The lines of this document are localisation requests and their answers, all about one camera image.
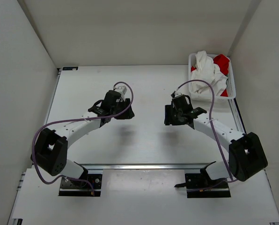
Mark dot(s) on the dark label sticker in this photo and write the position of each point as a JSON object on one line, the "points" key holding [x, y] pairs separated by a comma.
{"points": [[70, 68]]}

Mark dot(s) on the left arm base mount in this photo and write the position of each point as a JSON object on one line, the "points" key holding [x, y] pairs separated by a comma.
{"points": [[82, 189]]}

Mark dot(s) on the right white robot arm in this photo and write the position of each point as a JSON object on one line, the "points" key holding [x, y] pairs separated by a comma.
{"points": [[246, 156]]}

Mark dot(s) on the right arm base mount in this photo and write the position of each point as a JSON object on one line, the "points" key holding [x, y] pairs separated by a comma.
{"points": [[198, 186]]}

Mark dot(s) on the red t shirt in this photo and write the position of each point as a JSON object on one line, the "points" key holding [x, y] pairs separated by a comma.
{"points": [[223, 63]]}

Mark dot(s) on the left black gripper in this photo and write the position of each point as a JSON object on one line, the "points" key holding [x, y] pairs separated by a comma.
{"points": [[128, 115]]}

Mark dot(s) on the white plastic basket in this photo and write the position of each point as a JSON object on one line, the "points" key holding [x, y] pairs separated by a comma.
{"points": [[230, 82]]}

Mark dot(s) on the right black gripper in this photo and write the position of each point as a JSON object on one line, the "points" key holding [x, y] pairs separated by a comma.
{"points": [[170, 120]]}

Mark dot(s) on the white t shirt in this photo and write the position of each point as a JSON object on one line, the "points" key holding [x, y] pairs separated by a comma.
{"points": [[208, 71]]}

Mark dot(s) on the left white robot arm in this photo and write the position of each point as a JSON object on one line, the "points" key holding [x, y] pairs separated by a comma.
{"points": [[51, 146]]}

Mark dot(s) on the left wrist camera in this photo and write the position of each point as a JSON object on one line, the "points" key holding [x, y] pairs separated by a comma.
{"points": [[122, 91]]}

